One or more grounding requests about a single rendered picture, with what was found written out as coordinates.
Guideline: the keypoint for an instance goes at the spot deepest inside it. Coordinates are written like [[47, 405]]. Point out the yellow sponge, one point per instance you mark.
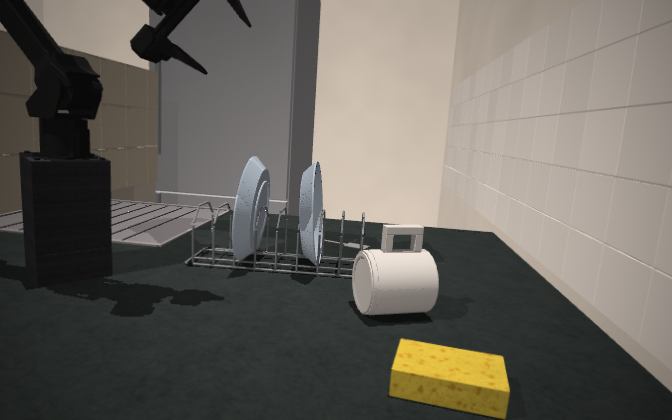
[[454, 378]]

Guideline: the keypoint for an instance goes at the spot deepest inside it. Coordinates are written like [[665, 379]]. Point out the white round plate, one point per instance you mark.
[[310, 210], [253, 193]]

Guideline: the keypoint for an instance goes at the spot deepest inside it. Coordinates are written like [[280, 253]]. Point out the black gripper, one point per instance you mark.
[[147, 42]]

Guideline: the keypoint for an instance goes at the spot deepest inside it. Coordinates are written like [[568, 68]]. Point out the grey metal dish rack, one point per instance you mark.
[[339, 259]]

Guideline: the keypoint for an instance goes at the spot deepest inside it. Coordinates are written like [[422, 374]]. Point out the beige tiled wall panel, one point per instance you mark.
[[134, 170]]

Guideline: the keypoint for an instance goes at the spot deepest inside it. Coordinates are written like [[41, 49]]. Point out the grey mug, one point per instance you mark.
[[393, 281]]

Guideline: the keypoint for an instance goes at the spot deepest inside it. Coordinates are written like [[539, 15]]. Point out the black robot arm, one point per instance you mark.
[[63, 82]]

